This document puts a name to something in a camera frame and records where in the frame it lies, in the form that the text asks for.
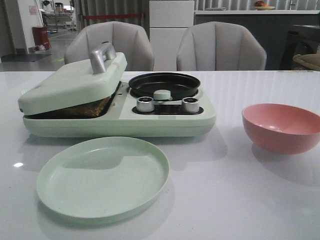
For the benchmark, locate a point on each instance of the right grey upholstered chair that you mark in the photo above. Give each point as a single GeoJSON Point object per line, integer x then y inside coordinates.
{"type": "Point", "coordinates": [220, 46]}

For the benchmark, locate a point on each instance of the fruit plate on counter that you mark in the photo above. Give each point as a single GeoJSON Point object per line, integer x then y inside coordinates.
{"type": "Point", "coordinates": [260, 5]}

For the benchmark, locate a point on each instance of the grey upholstered chair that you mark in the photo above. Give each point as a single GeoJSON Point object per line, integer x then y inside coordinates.
{"type": "Point", "coordinates": [220, 46]}
{"type": "Point", "coordinates": [127, 38]}

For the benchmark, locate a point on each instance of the mint green round plate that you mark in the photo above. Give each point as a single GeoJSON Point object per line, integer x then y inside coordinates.
{"type": "Point", "coordinates": [103, 180]}

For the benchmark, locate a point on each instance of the red fire extinguisher box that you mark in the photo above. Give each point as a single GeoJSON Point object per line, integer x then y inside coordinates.
{"type": "Point", "coordinates": [40, 36]}

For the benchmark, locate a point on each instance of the mint green breakfast maker base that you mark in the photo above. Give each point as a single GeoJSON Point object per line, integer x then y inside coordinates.
{"type": "Point", "coordinates": [121, 120]}

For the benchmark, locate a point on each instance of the dark grey kitchen counter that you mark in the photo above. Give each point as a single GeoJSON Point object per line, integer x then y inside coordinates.
{"type": "Point", "coordinates": [269, 27]}

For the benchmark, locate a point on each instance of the pink plastic bowl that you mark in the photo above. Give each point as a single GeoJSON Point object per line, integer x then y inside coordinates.
{"type": "Point", "coordinates": [281, 128]}

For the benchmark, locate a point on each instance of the white bread slice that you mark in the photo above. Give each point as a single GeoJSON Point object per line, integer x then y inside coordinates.
{"type": "Point", "coordinates": [86, 110]}

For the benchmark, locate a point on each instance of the white refrigerator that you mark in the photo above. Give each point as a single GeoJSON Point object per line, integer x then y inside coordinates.
{"type": "Point", "coordinates": [168, 21]}

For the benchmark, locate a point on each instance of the black round frying pan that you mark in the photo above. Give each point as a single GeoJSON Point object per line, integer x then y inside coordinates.
{"type": "Point", "coordinates": [180, 85]}

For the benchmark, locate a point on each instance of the silver control knob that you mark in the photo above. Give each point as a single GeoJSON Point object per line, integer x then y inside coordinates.
{"type": "Point", "coordinates": [190, 105]}
{"type": "Point", "coordinates": [145, 104]}

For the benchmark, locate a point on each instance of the left grey upholstered chair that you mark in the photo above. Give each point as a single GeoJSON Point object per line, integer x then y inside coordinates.
{"type": "Point", "coordinates": [127, 38]}

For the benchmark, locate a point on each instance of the right silver control knob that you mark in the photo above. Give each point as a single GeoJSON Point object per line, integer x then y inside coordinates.
{"type": "Point", "coordinates": [190, 105]}

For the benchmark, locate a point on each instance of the left silver control knob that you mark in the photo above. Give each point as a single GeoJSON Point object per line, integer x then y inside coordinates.
{"type": "Point", "coordinates": [145, 104]}

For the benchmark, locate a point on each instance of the beige sofa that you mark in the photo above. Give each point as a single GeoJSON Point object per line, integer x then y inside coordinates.
{"type": "Point", "coordinates": [310, 61]}

